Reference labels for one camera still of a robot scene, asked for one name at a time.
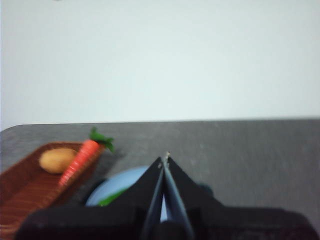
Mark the yellow-brown potato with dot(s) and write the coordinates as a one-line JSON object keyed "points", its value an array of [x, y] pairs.
{"points": [[57, 160]]}

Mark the blue round plate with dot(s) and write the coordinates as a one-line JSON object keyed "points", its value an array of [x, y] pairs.
{"points": [[117, 182]]}

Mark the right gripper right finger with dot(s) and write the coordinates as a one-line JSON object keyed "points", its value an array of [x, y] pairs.
{"points": [[237, 225]]}

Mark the brown wicker basket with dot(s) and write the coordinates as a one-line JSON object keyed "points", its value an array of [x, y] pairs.
{"points": [[25, 197]]}

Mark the orange toy carrot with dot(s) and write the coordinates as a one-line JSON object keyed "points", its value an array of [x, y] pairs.
{"points": [[80, 160]]}

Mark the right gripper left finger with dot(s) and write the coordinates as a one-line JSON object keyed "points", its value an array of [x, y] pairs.
{"points": [[100, 222]]}

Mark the green pepper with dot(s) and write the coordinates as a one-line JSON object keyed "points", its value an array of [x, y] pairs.
{"points": [[111, 198]]}

